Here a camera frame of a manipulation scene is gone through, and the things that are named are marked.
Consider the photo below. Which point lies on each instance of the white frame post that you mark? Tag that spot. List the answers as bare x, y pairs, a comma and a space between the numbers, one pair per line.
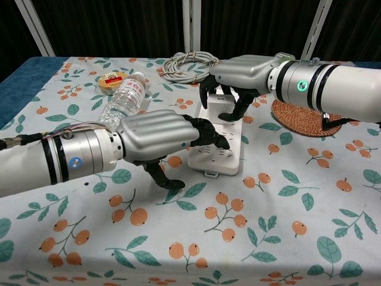
191, 26
35, 26
317, 26

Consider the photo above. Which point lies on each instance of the clear bottle green label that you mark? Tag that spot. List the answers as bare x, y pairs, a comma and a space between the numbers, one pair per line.
284, 56

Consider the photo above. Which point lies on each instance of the round woven brown coaster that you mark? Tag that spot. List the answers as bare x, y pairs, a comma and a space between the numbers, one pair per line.
297, 119

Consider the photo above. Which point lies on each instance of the black curtain panel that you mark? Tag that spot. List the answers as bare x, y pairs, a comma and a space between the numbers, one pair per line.
113, 26
256, 26
357, 29
12, 35

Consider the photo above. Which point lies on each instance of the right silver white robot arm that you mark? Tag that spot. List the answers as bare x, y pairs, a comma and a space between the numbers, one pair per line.
333, 86

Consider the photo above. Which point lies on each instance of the clear water bottle red label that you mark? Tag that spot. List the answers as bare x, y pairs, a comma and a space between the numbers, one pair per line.
128, 98

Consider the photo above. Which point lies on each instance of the small round tin red label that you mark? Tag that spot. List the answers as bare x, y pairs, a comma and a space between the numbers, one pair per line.
110, 82

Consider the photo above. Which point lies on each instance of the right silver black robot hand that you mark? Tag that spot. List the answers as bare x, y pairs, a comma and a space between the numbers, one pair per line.
244, 73

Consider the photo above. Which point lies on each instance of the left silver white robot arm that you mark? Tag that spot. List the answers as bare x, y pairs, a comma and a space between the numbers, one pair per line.
59, 161

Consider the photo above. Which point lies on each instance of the white power strip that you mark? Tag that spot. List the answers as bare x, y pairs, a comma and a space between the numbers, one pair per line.
217, 161

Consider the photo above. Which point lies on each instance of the floral print tablecloth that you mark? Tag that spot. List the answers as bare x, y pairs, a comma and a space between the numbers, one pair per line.
238, 223

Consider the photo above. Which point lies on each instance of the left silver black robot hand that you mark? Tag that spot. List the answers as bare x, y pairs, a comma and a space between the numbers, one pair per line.
154, 131

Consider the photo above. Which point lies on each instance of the white plastic box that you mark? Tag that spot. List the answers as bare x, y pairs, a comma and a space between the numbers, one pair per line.
221, 104

